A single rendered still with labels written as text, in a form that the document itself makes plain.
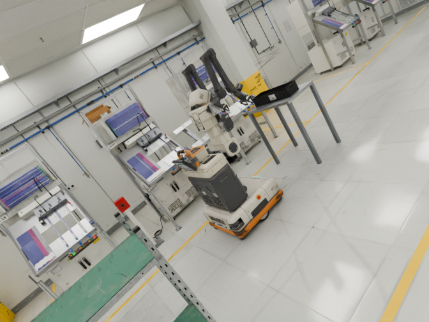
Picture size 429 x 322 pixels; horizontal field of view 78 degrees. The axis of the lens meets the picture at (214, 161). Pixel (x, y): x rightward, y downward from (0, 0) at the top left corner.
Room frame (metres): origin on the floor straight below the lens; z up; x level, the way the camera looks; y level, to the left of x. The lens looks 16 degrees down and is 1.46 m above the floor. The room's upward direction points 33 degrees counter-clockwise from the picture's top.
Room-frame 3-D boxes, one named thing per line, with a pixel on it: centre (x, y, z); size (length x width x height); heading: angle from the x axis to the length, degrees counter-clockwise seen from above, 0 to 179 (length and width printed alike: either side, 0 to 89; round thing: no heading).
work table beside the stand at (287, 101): (3.05, -1.02, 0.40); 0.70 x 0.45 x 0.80; 24
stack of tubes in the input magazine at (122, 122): (3.87, 0.71, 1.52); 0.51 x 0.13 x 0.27; 116
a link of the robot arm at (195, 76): (2.96, -0.32, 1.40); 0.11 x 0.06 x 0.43; 25
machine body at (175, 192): (3.96, 0.82, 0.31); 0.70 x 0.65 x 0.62; 116
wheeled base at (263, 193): (2.58, 0.01, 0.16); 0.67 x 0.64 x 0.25; 114
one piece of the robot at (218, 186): (2.54, 0.09, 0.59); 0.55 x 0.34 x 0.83; 24
